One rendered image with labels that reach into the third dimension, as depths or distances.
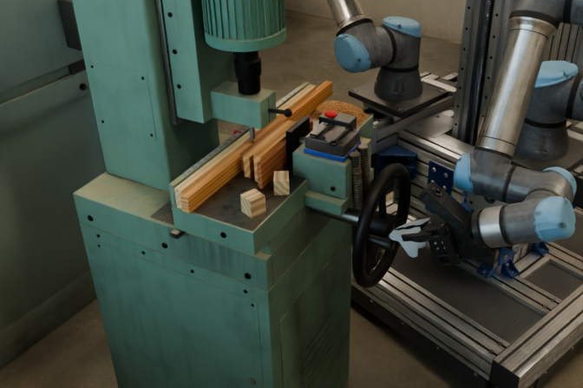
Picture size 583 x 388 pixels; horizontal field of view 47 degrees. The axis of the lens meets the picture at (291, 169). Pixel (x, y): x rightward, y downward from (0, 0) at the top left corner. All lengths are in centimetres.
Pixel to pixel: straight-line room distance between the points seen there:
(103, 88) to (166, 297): 54
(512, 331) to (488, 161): 95
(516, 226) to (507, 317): 102
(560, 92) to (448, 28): 321
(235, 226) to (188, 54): 40
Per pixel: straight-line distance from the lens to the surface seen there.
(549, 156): 183
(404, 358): 234
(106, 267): 184
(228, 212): 142
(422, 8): 496
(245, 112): 152
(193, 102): 155
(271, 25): 141
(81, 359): 246
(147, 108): 159
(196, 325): 173
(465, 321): 218
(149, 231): 163
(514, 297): 230
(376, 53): 196
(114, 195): 172
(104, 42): 161
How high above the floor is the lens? 170
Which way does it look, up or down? 31 degrees down
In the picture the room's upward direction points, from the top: 2 degrees counter-clockwise
